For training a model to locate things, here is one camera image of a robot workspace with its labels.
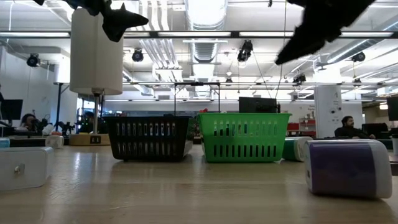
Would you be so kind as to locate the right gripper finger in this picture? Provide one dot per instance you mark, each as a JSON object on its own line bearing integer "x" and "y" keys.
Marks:
{"x": 295, "y": 43}
{"x": 308, "y": 45}

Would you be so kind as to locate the white pillar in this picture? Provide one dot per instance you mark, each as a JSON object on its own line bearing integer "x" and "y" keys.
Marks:
{"x": 326, "y": 105}

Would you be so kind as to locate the green and white charger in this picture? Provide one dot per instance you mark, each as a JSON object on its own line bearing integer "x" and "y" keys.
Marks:
{"x": 54, "y": 141}

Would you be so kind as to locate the red shelf unit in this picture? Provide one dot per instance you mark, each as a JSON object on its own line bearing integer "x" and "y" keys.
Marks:
{"x": 292, "y": 126}

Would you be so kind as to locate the white shade wooden base lamp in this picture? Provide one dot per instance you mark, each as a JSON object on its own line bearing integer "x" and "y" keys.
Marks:
{"x": 96, "y": 62}

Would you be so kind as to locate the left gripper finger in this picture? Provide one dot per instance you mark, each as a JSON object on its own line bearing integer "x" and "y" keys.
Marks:
{"x": 118, "y": 25}

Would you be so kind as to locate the person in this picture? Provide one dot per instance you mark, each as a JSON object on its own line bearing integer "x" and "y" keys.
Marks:
{"x": 28, "y": 119}
{"x": 346, "y": 130}

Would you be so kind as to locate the black monitor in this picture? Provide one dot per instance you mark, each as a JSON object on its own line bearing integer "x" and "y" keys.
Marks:
{"x": 393, "y": 109}
{"x": 258, "y": 105}
{"x": 12, "y": 109}

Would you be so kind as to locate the silver ventilation duct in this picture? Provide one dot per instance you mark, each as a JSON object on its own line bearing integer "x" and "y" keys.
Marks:
{"x": 205, "y": 12}

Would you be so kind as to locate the purple and white charger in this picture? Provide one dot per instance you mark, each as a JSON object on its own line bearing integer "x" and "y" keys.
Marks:
{"x": 342, "y": 168}

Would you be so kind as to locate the background black robot arms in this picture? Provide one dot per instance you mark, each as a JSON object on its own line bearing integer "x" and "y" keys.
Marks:
{"x": 66, "y": 127}

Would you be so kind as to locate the black ceiling spotlight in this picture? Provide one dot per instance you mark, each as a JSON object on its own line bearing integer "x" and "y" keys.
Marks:
{"x": 358, "y": 57}
{"x": 245, "y": 51}
{"x": 137, "y": 56}
{"x": 299, "y": 78}
{"x": 32, "y": 60}

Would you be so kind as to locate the green plastic basket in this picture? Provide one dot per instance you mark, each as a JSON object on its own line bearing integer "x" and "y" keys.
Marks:
{"x": 242, "y": 118}

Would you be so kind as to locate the black plastic basket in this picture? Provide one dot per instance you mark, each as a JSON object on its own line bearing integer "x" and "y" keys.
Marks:
{"x": 146, "y": 119}

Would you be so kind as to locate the pale grey cube charger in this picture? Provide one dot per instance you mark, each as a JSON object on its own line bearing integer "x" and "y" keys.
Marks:
{"x": 28, "y": 168}

